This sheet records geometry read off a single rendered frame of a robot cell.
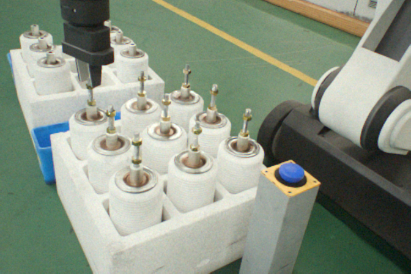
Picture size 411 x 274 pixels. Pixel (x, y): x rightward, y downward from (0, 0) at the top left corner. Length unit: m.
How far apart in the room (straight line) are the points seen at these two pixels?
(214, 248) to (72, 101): 0.58
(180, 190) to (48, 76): 0.55
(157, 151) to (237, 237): 0.25
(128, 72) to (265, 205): 0.68
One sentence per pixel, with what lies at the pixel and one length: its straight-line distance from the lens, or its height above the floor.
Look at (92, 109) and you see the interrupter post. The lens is 0.86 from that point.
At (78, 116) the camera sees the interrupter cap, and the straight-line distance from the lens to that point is 0.88.
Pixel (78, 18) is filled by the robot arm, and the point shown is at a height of 0.48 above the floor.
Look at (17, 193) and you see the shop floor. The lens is 1.10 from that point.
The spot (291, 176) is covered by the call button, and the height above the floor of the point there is 0.33.
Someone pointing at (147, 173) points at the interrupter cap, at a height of 0.25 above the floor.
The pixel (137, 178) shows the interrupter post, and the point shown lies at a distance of 0.69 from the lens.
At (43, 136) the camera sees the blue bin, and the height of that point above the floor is 0.09.
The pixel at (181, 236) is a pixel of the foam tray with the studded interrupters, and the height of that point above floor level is 0.15.
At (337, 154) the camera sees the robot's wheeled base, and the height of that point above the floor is 0.18.
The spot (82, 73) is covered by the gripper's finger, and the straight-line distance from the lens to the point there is 0.84.
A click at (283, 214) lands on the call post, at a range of 0.64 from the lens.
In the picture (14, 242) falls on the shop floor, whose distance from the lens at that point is 0.98.
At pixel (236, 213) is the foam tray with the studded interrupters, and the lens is 0.80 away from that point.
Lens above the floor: 0.70
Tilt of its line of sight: 30 degrees down
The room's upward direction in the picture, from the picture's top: 7 degrees clockwise
